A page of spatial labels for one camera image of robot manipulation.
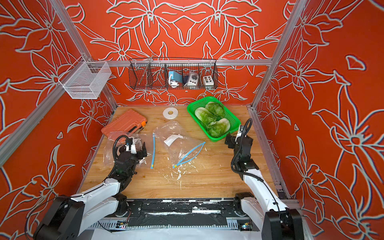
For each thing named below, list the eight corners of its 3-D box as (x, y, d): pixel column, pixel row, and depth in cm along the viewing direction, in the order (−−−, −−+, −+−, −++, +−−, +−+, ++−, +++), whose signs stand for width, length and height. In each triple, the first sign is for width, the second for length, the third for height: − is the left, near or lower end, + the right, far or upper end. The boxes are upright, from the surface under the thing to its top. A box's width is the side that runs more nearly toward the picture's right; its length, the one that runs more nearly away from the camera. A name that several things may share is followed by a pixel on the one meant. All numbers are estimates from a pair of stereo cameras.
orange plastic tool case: (104, 133, 104) (100, 128, 99) (132, 112, 117) (130, 107, 112) (119, 147, 97) (115, 142, 93) (147, 123, 110) (145, 117, 105)
